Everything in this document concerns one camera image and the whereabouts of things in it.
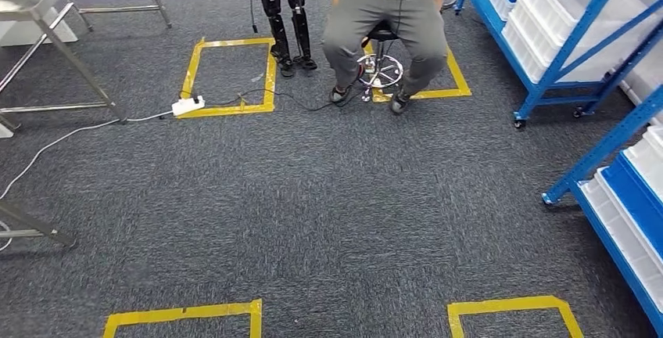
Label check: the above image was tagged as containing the yellow floor tape square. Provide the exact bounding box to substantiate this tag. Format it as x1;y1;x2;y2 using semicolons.
176;37;277;120
102;299;263;338
447;295;586;338

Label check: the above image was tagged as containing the black humanoid robot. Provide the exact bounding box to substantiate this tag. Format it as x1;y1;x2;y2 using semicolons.
213;0;319;79

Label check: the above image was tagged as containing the black stool with chrome base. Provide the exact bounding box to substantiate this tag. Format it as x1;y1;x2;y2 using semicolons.
356;19;405;104

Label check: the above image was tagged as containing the person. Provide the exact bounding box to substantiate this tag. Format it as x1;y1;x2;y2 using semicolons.
321;0;450;115

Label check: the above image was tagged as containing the white power strip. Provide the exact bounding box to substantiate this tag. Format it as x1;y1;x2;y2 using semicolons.
171;95;206;117

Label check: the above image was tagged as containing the white table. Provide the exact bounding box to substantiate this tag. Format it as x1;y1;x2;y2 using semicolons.
0;6;80;48

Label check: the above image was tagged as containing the black floor cable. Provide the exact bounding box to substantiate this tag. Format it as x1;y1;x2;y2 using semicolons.
180;88;364;113

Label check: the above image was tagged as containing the white floor cable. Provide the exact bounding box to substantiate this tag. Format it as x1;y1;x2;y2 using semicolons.
0;110;175;202

